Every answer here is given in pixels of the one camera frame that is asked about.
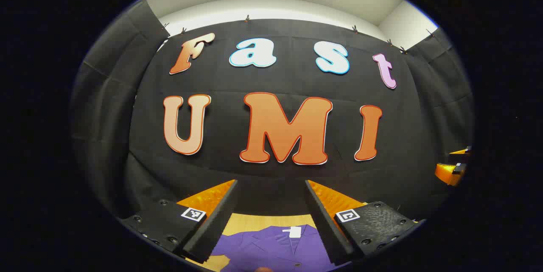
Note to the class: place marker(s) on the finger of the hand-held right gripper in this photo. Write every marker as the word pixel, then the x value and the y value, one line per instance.
pixel 446 174
pixel 460 151

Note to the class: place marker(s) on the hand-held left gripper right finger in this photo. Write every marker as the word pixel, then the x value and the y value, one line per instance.
pixel 324 225

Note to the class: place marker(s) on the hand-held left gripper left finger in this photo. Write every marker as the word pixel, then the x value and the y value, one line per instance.
pixel 216 221

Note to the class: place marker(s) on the purple shirt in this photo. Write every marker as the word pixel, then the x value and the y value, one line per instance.
pixel 271 250

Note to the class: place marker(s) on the black backdrop cloth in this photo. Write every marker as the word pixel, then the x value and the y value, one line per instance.
pixel 271 174

